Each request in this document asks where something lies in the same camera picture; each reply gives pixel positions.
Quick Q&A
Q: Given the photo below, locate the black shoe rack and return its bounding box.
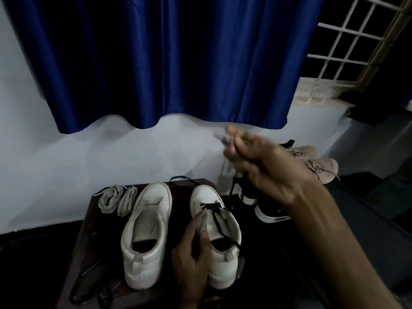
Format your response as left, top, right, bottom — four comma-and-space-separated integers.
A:
230, 139, 412, 309

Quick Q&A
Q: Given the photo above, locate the person's right hand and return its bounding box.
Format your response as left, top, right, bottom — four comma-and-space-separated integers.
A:
223, 125, 323, 207

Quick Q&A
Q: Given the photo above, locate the blue curtain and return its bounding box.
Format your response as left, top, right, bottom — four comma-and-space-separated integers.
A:
347, 6, 412, 127
2, 0, 326, 135

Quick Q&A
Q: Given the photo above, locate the black sneaker white sole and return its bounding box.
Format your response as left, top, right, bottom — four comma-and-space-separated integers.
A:
254, 197, 293, 224
237, 182, 259, 206

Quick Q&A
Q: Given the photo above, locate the pink sneaker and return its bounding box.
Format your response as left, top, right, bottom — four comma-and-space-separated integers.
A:
305, 157, 341, 185
285, 145, 318, 161

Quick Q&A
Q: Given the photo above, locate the dark brown plastic stool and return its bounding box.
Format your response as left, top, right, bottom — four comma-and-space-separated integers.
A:
56, 178, 247, 309

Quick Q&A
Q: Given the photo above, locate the person's right forearm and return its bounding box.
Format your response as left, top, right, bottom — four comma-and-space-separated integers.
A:
285, 182, 403, 309

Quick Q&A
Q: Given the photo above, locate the person's left hand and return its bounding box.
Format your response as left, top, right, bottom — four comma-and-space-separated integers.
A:
170, 209, 214, 307

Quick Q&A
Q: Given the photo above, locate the white window grille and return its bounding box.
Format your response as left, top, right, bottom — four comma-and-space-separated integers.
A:
294, 0, 412, 106

